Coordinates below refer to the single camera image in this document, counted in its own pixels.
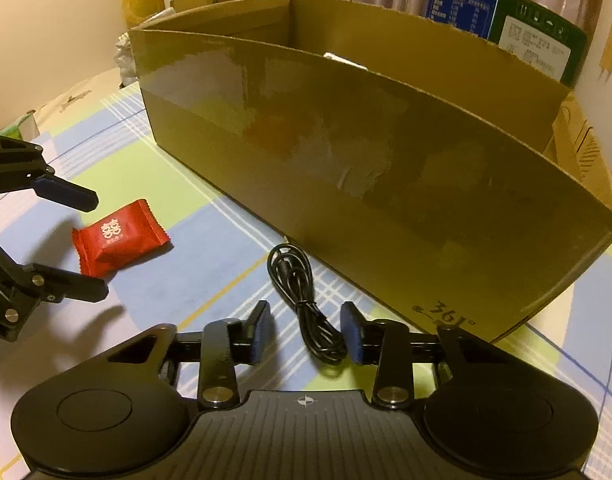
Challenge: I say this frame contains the black cable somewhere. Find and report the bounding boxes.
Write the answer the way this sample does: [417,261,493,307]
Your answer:
[264,242,349,366]

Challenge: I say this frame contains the crumpled silver bag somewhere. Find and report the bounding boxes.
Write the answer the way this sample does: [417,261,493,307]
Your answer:
[114,32,138,88]

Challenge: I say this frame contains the checkered tablecloth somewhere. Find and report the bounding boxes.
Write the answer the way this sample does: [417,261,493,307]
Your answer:
[0,86,612,479]

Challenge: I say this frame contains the brown cardboard box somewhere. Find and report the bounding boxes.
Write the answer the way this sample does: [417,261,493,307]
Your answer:
[129,0,612,341]

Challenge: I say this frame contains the dark green carton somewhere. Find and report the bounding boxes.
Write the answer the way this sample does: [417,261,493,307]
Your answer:
[488,0,586,87]

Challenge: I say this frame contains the red candy packet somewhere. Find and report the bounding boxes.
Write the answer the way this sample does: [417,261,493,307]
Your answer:
[72,198,170,278]

